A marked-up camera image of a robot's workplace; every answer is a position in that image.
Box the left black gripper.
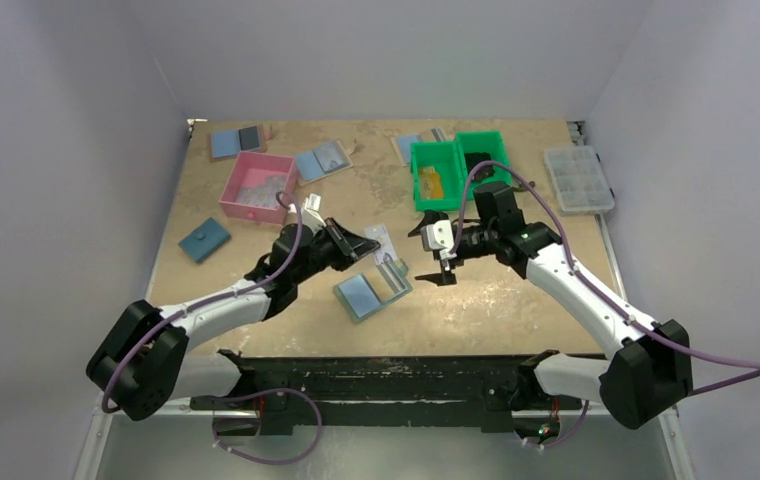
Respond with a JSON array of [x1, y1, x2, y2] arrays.
[[292, 217, 378, 285]]

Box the green card holder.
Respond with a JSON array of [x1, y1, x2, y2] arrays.
[[333, 259, 413, 324]]

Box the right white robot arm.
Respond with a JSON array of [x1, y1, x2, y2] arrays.
[[409, 183, 694, 430]]

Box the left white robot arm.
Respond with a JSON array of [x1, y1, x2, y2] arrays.
[[86, 218, 380, 421]]

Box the cards in pink box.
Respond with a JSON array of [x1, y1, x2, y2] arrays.
[[235, 175, 287, 209]]

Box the blue card behind bin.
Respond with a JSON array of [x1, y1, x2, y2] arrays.
[[390, 127, 448, 166]]

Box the dark blue card holder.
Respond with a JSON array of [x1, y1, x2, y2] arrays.
[[178, 217, 232, 264]]

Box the yellow item in bin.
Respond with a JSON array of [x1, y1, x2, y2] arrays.
[[418, 166, 445, 200]]

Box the left green bin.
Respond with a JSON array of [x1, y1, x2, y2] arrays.
[[410, 141, 465, 212]]

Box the green bin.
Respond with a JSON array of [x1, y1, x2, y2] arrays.
[[410, 141, 465, 212], [455, 131, 513, 200]]

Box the black item in bin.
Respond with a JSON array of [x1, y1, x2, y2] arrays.
[[464, 152, 495, 182]]

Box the pink open box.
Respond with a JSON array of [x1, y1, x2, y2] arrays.
[[218, 151, 298, 225]]

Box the right green bin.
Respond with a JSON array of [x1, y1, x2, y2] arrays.
[[455, 131, 513, 200]]

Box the clear compartment organizer box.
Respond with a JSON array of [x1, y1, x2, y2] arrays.
[[544, 146, 615, 215]]

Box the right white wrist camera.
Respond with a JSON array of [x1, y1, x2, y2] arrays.
[[420, 219, 456, 261]]

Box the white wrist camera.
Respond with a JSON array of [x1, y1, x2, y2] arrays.
[[289, 193, 325, 234], [420, 219, 456, 261]]

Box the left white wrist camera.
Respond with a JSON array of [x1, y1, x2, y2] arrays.
[[289, 193, 325, 234]]

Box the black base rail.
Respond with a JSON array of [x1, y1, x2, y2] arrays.
[[191, 353, 582, 435]]

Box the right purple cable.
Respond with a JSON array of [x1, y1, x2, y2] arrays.
[[449, 160, 760, 453]]

